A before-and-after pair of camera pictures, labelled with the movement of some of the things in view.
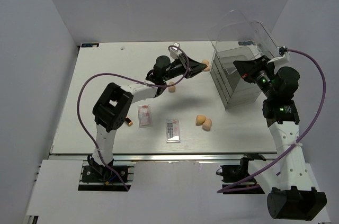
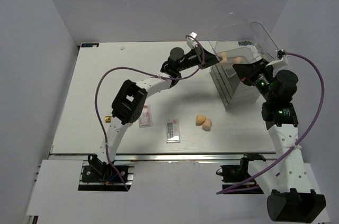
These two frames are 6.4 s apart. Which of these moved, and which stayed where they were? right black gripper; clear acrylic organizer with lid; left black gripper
Moved: left black gripper
Stayed: clear acrylic organizer with lid; right black gripper
